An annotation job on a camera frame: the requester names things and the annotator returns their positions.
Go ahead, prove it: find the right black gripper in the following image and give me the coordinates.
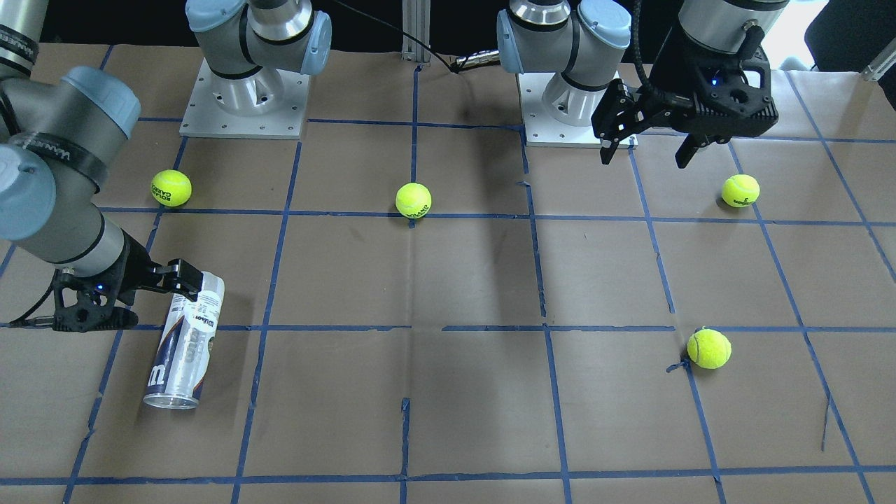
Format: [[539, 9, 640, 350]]
[[53, 241, 204, 333]]

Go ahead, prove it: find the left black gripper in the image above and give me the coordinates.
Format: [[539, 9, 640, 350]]
[[591, 24, 780, 169]]

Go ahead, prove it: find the clear Wilson tennis ball can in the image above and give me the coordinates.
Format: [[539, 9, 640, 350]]
[[143, 271, 226, 410]]

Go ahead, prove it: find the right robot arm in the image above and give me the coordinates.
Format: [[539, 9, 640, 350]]
[[1, 1, 333, 333]]

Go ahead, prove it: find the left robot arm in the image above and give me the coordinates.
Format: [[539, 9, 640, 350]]
[[496, 1, 787, 168]]

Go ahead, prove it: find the tennis ball near base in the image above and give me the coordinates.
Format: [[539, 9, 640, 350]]
[[721, 174, 761, 208], [150, 169, 193, 207]]

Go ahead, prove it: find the tennis ball by torn tape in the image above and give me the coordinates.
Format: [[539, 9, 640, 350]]
[[686, 328, 732, 370]]

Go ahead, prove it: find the tennis ball between bases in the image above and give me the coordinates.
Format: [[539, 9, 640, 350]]
[[395, 182, 432, 219]]

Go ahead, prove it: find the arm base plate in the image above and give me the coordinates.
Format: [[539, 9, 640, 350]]
[[517, 73, 604, 148], [179, 61, 312, 140]]

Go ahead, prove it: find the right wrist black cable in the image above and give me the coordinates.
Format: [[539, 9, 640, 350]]
[[6, 276, 64, 330]]

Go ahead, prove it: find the aluminium frame post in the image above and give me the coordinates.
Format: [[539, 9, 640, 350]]
[[401, 1, 431, 66]]

